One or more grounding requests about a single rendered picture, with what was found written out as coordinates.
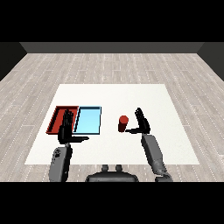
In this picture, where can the dark grey robot body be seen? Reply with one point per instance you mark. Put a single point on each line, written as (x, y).
(112, 175)

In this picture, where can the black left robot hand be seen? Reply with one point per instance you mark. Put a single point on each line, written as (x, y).
(64, 132)

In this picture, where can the red shallow open box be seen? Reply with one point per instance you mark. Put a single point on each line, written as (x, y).
(58, 121)

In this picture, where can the light blue shallow open box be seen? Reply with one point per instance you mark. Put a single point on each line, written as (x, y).
(87, 120)

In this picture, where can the small red can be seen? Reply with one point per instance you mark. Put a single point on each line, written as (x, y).
(123, 123)

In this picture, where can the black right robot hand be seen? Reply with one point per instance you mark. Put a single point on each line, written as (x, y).
(143, 124)

